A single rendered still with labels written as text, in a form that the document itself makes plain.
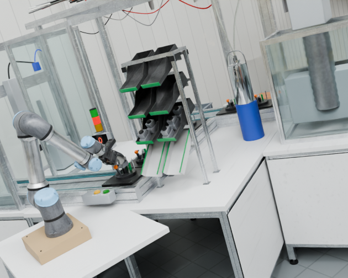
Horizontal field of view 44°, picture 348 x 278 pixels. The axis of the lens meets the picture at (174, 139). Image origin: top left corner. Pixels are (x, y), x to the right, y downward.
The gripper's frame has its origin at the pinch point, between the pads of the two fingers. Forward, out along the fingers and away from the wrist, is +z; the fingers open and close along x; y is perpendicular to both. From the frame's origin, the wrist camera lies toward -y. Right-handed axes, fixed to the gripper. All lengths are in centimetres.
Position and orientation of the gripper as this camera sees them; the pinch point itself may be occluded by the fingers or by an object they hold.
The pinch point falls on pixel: (121, 159)
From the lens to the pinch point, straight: 278.5
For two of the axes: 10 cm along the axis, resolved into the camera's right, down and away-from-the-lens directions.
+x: 8.6, -1.1, -4.9
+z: 4.9, 3.9, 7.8
